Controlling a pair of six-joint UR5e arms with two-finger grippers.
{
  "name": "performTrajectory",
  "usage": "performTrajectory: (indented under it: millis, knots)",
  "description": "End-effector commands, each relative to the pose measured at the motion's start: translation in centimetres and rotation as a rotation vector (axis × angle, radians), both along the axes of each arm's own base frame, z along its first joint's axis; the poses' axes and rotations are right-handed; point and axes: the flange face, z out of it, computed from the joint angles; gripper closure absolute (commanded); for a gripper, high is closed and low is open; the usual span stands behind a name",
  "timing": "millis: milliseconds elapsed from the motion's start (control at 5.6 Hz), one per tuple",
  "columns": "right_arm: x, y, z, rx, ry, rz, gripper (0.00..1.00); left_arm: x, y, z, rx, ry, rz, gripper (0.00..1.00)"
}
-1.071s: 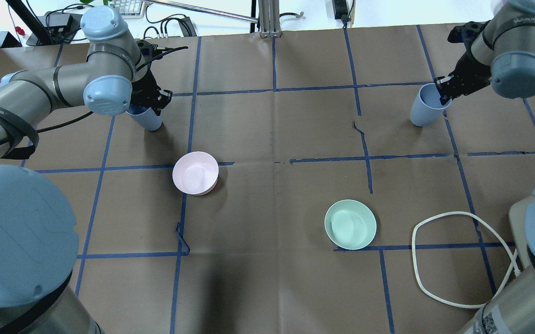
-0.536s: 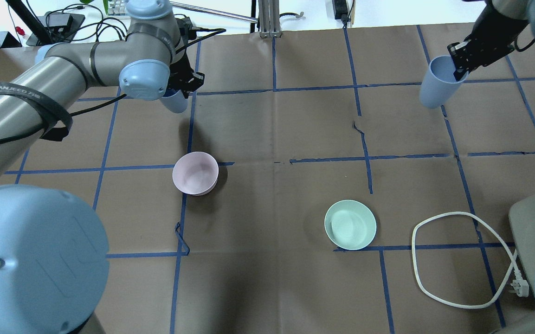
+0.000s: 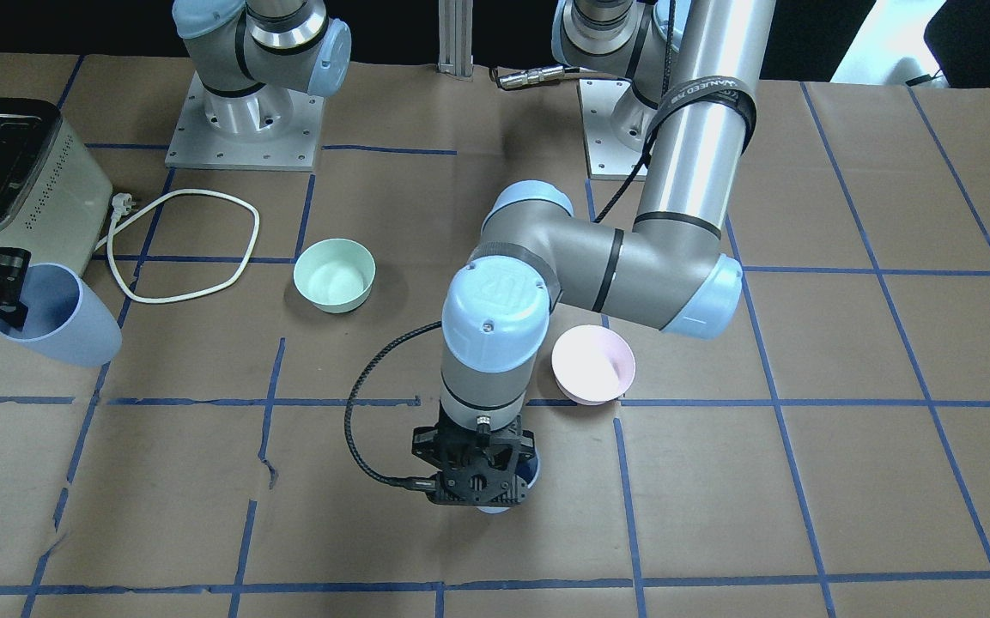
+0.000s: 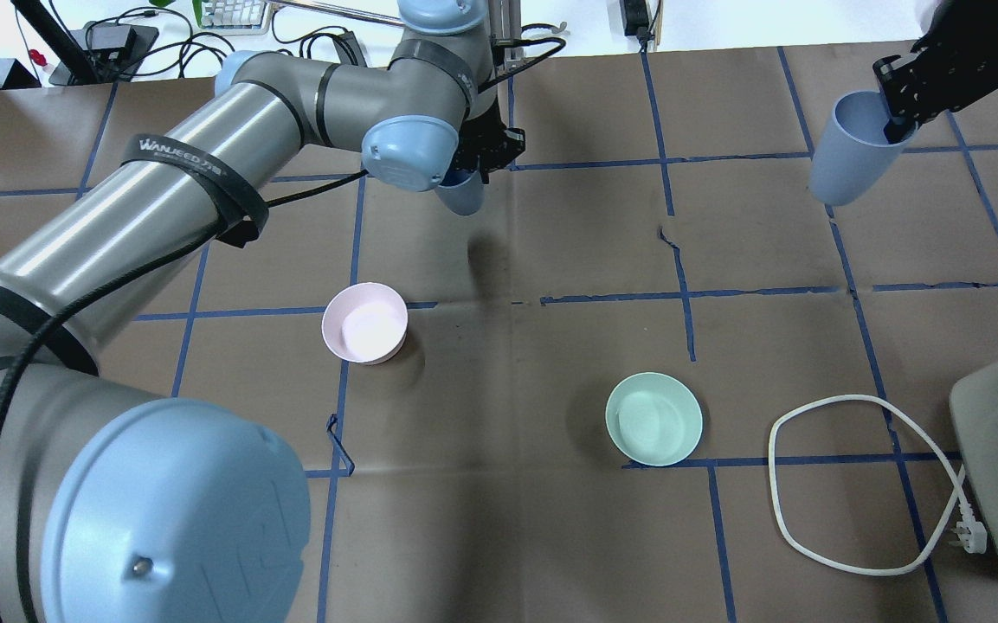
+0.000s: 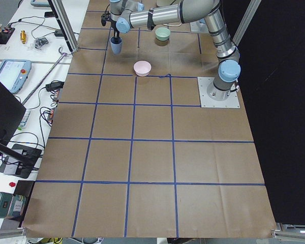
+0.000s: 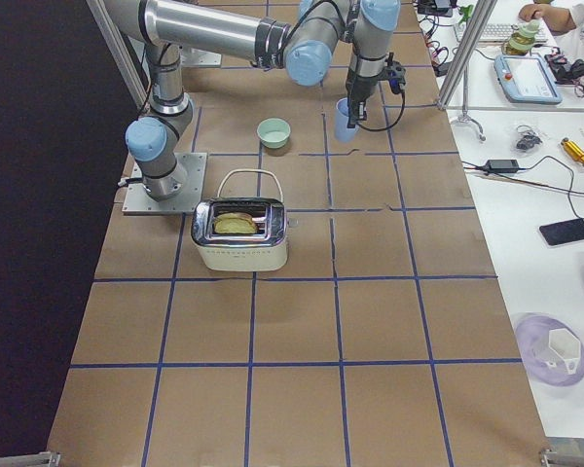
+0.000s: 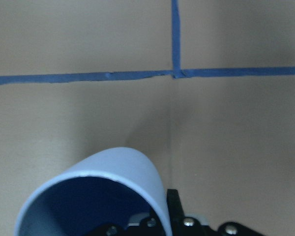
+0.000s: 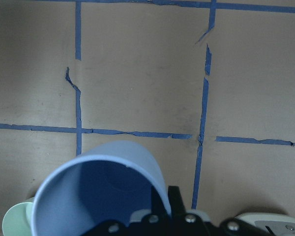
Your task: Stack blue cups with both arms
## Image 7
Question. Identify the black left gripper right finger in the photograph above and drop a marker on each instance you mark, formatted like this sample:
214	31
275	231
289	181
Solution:
183	225

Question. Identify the blue plastic cup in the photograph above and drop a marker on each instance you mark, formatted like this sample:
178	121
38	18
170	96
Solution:
108	187

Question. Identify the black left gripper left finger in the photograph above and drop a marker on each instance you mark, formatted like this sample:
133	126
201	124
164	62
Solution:
141	224

